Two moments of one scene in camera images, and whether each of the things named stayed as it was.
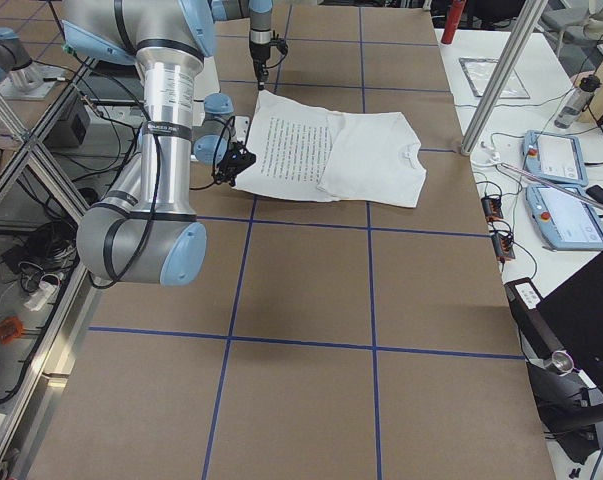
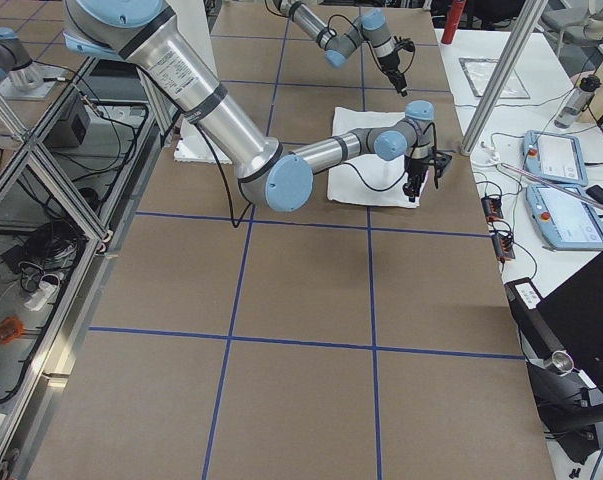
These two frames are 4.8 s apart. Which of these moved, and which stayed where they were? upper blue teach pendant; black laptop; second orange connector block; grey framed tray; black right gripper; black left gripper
Moved: black left gripper; black right gripper
Stayed: grey framed tray; black laptop; upper blue teach pendant; second orange connector block
